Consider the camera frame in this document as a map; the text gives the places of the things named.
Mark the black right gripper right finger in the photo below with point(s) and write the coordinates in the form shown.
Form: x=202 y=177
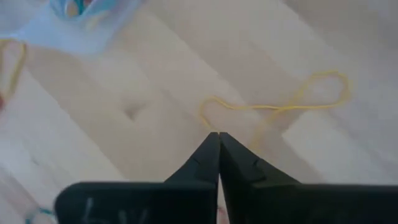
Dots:
x=295 y=205

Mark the clear plastic bin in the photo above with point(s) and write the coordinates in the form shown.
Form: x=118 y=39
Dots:
x=62 y=34

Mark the blue rubber band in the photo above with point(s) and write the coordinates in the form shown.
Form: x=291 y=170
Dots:
x=46 y=212

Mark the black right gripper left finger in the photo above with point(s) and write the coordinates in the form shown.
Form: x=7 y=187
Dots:
x=155 y=202

